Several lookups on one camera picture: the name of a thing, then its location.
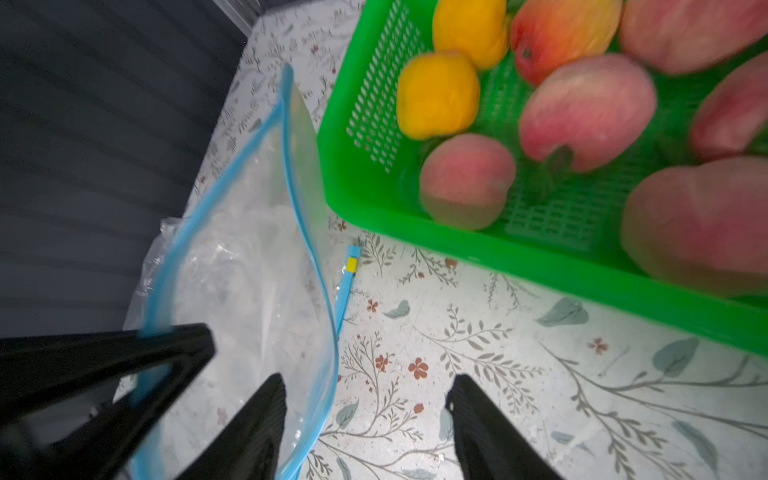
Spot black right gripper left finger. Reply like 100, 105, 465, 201
179, 373, 287, 480

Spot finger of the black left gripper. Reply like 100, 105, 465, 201
1, 324, 215, 420
1, 359, 204, 479

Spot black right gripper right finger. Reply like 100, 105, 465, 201
445, 374, 561, 480

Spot clear zip-top bag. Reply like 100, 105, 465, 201
334, 245, 361, 337
125, 66, 339, 479

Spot red yellow peach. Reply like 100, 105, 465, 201
509, 0, 623, 86

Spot pink peach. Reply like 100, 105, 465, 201
689, 53, 767, 162
620, 156, 767, 297
419, 133, 517, 230
519, 54, 657, 173
619, 0, 767, 75

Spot green plastic basket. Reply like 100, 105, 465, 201
318, 1, 767, 355

